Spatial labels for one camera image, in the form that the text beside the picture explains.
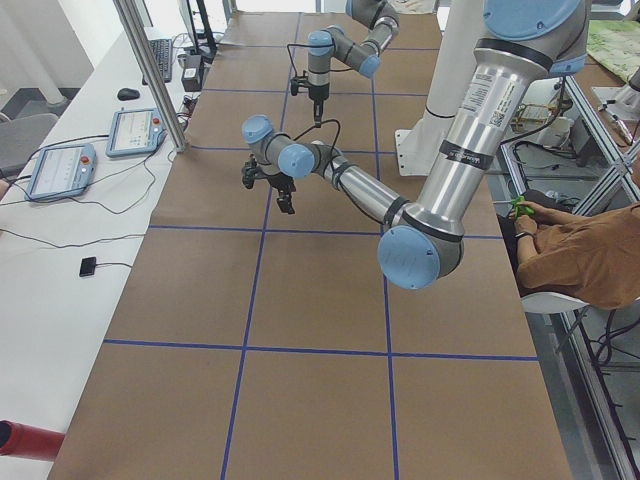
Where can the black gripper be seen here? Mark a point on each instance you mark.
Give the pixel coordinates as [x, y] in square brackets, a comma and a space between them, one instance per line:
[280, 182]
[317, 93]

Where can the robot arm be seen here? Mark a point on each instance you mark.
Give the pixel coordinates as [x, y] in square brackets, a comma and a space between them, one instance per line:
[382, 22]
[492, 51]

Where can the black power adapter box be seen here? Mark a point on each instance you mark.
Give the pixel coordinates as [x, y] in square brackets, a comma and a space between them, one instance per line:
[192, 72]

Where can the brown paper table mat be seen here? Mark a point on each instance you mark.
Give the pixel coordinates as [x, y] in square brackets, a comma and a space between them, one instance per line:
[251, 344]

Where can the far teach pendant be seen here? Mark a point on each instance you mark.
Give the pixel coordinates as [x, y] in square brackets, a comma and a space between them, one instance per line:
[135, 132]

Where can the teach pendant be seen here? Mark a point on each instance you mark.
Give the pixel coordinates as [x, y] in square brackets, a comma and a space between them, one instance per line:
[61, 172]
[135, 132]

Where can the black keyboard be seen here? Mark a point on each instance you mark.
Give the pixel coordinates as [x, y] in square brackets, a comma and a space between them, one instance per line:
[162, 50]

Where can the black computer mouse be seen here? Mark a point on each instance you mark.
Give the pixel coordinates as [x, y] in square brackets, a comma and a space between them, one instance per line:
[127, 94]

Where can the small black square device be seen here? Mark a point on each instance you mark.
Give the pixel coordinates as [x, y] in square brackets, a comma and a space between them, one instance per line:
[88, 266]

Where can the near teach pendant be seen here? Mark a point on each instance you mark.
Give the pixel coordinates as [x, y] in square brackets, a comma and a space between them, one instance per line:
[61, 172]

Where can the green handheld controller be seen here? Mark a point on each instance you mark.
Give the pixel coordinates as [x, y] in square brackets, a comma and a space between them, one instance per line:
[521, 208]

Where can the white chair seat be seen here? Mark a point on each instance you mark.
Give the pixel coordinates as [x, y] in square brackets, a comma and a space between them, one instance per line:
[551, 303]

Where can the seated person brown shirt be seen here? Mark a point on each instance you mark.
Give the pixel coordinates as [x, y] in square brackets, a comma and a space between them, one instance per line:
[592, 258]

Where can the red cylinder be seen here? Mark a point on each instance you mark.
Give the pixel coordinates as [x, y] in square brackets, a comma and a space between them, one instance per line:
[29, 442]

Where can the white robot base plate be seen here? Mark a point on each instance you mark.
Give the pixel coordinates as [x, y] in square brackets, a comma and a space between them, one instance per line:
[412, 155]

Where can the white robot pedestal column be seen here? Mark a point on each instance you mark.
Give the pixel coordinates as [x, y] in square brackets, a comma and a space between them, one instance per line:
[455, 61]

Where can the aluminium frame post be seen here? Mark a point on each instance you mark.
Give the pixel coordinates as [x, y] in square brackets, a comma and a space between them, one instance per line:
[134, 29]

